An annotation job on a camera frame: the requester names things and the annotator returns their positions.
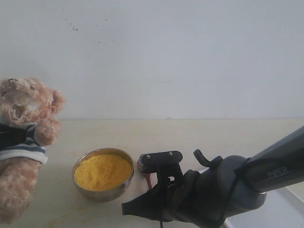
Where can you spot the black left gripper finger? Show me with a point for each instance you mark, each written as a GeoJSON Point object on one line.
{"type": "Point", "coordinates": [11, 137]}

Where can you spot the dark wooden spoon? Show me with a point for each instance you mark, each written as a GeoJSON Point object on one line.
{"type": "Point", "coordinates": [146, 175]}

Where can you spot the brown teddy bear striped shirt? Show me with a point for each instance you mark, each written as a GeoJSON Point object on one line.
{"type": "Point", "coordinates": [25, 103]}

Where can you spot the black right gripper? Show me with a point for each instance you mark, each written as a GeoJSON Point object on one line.
{"type": "Point", "coordinates": [164, 201]}

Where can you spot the white rectangular plastic tray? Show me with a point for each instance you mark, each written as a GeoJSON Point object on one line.
{"type": "Point", "coordinates": [282, 209]}

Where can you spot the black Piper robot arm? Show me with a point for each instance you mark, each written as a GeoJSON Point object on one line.
{"type": "Point", "coordinates": [228, 167]}

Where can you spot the yellow millet grain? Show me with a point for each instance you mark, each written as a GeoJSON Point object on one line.
{"type": "Point", "coordinates": [102, 172]}

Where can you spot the steel bowl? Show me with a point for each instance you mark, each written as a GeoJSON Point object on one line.
{"type": "Point", "coordinates": [107, 195]}

